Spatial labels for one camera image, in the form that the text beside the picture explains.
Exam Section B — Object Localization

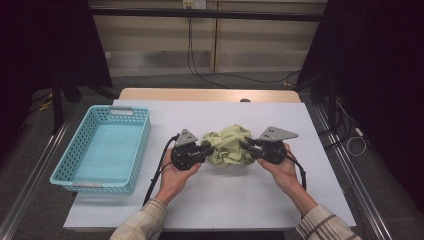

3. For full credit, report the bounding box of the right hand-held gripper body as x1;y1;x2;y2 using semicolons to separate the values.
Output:
259;125;299;165

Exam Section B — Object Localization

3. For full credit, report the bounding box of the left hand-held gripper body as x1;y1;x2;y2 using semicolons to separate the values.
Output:
170;128;201;172

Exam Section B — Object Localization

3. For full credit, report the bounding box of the green printed baby romper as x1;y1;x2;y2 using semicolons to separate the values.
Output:
201;124;258;168

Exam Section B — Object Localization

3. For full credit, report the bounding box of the light blue plastic basket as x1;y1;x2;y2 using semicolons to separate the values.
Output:
49;105;152;195

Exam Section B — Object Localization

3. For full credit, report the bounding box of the person's right hand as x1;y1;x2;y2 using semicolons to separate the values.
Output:
256;144;301;196

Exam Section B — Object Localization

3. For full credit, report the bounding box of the person's left hand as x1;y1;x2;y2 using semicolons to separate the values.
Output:
156;158;203;204

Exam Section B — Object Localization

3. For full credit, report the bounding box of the white table cover board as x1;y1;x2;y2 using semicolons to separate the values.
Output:
63;99;357;232

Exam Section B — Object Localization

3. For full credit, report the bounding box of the black metal stand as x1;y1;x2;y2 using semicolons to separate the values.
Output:
49;71;116;134
294;71;339;134

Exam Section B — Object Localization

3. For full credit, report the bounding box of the black horizontal metal bar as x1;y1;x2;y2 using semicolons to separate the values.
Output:
89;7;329;23

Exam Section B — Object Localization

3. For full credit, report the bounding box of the black curtain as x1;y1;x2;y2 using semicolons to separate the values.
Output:
0;0;114;161
296;0;424;214

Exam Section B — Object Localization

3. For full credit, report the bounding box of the left hand-held gripper black cable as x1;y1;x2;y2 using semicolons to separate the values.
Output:
142;133;181;207

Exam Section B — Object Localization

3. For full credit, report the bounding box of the hand-held gripper black cable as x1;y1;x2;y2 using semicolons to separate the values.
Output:
142;133;181;207
283;149;308;193

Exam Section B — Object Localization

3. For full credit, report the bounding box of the right hand-held gripper black cable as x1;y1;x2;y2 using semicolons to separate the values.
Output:
283;149;308;193

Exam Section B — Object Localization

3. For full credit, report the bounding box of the black floor cable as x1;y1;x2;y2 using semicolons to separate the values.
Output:
318;114;354;151

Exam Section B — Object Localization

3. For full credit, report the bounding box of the white cable with adapter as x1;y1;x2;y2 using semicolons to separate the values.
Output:
334;99;368;158

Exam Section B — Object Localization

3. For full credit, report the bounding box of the black cable hanging from socket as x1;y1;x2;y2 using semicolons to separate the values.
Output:
186;16;301;89

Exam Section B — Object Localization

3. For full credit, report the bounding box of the aluminium floor rail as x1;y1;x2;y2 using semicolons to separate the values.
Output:
0;109;79;240
313;103;394;240

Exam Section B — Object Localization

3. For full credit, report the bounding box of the white wall socket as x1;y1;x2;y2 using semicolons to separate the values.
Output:
182;0;207;10

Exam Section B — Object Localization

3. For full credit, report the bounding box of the yellow floor cable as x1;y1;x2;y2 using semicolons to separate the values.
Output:
38;99;54;113

